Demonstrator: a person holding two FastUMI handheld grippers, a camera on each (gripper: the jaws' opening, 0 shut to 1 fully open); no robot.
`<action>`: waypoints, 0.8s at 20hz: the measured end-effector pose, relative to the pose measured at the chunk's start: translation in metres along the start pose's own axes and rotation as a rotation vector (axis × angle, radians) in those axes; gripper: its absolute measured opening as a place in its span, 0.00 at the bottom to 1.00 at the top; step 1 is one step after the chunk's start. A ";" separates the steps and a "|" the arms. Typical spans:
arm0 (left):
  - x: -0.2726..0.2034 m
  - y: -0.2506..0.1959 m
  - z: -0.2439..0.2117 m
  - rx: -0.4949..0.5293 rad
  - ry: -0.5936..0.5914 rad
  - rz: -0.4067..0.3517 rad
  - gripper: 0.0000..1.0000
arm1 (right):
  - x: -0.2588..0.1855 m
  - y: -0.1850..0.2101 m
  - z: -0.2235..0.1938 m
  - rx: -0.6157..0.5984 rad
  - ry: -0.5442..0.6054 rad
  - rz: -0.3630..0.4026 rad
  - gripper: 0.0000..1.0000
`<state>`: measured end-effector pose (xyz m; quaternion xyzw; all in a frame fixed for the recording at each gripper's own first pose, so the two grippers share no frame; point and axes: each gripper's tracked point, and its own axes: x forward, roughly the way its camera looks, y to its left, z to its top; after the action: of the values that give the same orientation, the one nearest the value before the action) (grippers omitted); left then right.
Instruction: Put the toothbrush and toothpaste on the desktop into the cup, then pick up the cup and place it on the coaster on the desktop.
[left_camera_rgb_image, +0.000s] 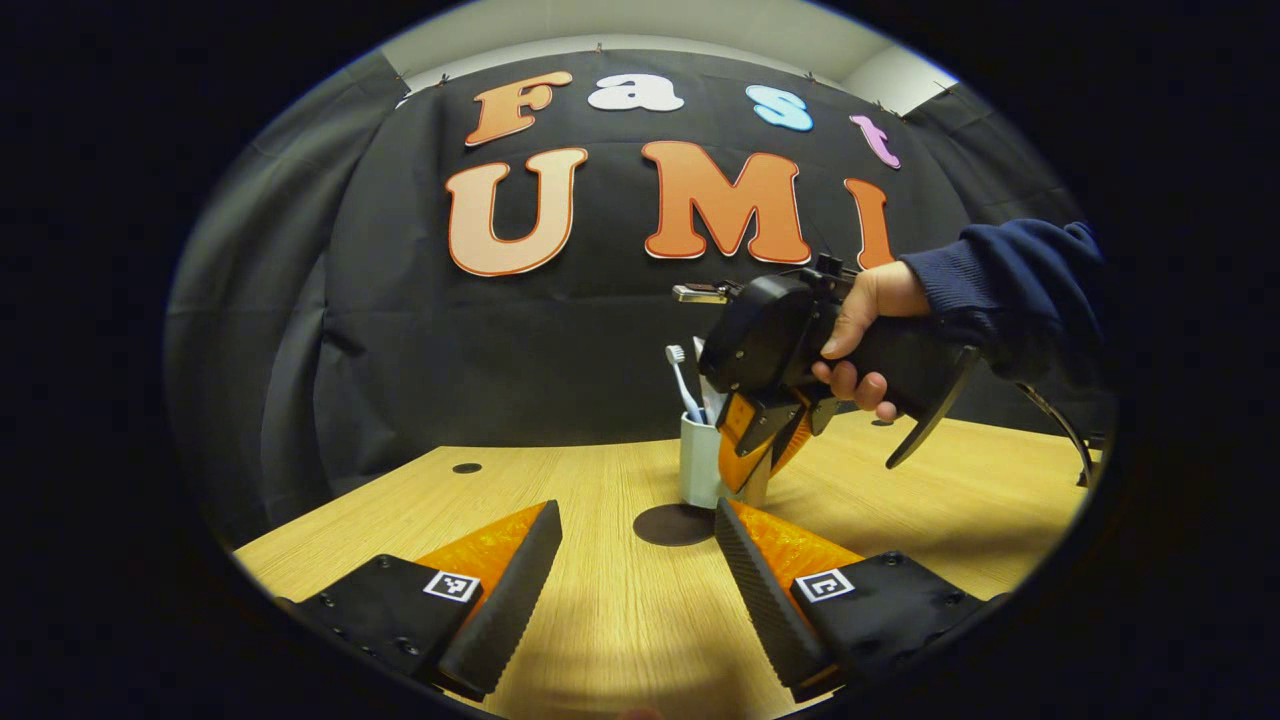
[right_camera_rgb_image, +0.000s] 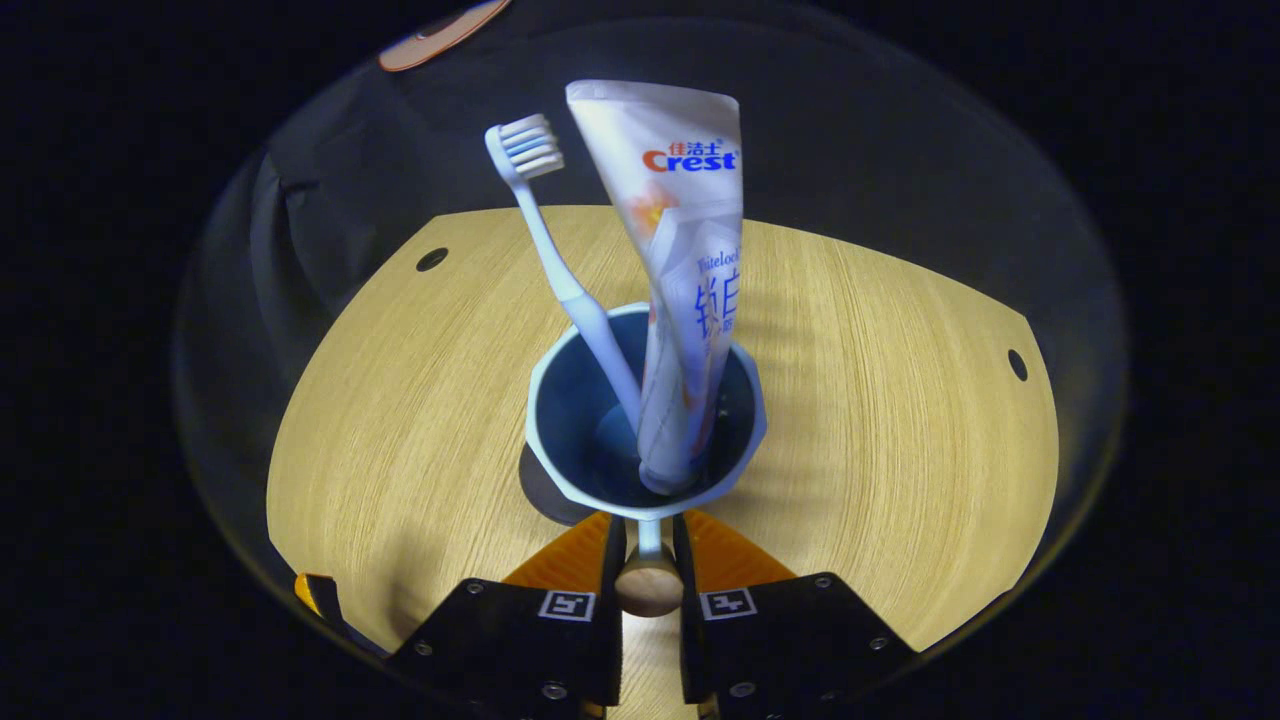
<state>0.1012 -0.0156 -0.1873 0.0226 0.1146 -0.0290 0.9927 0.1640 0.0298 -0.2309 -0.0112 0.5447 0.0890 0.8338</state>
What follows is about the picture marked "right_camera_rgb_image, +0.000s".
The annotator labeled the white toothpaste tube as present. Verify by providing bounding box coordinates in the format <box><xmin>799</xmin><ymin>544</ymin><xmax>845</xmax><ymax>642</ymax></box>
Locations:
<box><xmin>565</xmin><ymin>80</ymin><xmax>746</xmax><ymax>496</ymax></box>

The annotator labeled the light blue cup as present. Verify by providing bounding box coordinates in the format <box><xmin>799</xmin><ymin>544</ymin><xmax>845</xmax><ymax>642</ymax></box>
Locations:
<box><xmin>524</xmin><ymin>302</ymin><xmax>769</xmax><ymax>619</ymax></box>

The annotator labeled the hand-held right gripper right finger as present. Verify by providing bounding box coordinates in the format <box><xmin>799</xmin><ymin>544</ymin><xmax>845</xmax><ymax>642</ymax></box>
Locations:
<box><xmin>672</xmin><ymin>510</ymin><xmax>919</xmax><ymax>720</ymax></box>

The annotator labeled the black backdrop cloth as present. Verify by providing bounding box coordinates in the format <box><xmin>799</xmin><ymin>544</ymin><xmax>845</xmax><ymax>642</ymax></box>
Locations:
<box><xmin>175</xmin><ymin>0</ymin><xmax>1126</xmax><ymax>601</ymax></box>

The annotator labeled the dark round coaster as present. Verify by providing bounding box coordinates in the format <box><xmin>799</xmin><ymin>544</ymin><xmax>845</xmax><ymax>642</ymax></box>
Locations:
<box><xmin>518</xmin><ymin>442</ymin><xmax>601</xmax><ymax>528</ymax></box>

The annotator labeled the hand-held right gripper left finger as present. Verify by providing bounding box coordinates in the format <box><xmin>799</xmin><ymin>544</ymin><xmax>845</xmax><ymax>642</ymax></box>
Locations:
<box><xmin>385</xmin><ymin>512</ymin><xmax>629</xmax><ymax>720</ymax></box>

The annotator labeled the white toothbrush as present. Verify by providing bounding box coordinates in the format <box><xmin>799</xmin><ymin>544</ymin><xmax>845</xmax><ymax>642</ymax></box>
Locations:
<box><xmin>485</xmin><ymin>113</ymin><xmax>643</xmax><ymax>426</ymax></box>

